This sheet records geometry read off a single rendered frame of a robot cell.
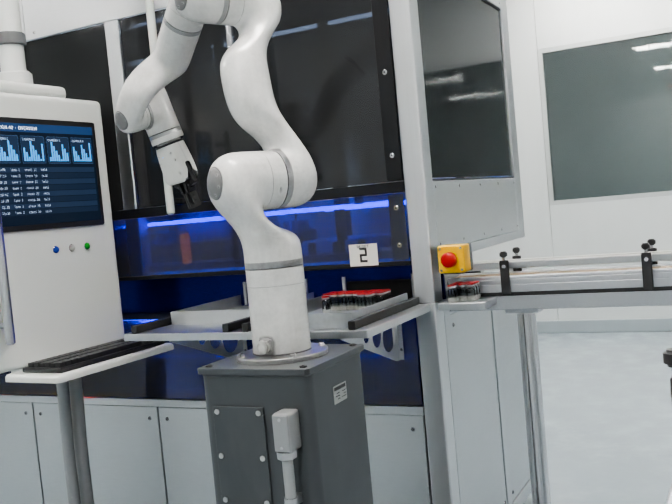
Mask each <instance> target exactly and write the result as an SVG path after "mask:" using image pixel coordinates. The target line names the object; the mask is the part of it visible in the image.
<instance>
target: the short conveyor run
mask: <svg viewBox="0 0 672 504"><path fill-rule="evenodd" d="M655 244H656V240H654V239H648V240H647V243H642V244H641V248H642V249H643V250H644V252H632V253H614V254H596V255H577V256H559V257H541V258H523V259H521V255H518V253H519V252H520V248H519V247H513V249H512V252H514V253H515V256H512V259H505V257H506V256H507V252H506V251H501V252H500V253H499V257H501V258H502V260H487V261H473V264H474V267H473V270H492V269H500V272H487V273H467V274H460V275H459V276H457V277H455V278H448V281H447V285H450V284H453V283H455V282H460V281H462V282H465V281H471V282H472V281H479V286H480V293H481V297H497V304H495V305H493V306H491V307H489V308H487V309H483V310H450V311H485V310H522V309H559V308H597V307H634V306H671V305H672V264H658V261H672V250H668V251H657V248H654V247H653V245H655ZM632 262H641V264H642V265H632V266H612V267H591V268H570V269H550V270H529V271H522V268H532V267H552V266H572V265H592V264H612V263H632ZM512 268H513V271H509V269H512Z"/></svg>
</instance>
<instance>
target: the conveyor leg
mask: <svg viewBox="0 0 672 504"><path fill-rule="evenodd" d="M542 310H544V309H522V310H505V312H506V314H513V313H517V320H518V332H519V345H520V357H521V369H522V382H523V394H524V406H525V419H526V431H527V443H528V456H529V468H530V480H531V493H532V504H551V496H550V484H549V471H548V459H547V446H546V434H545V421H544V409H543V396H542V384H541V371H540V359H539V346H538V334H537V321H536V313H539V312H541V311H542Z"/></svg>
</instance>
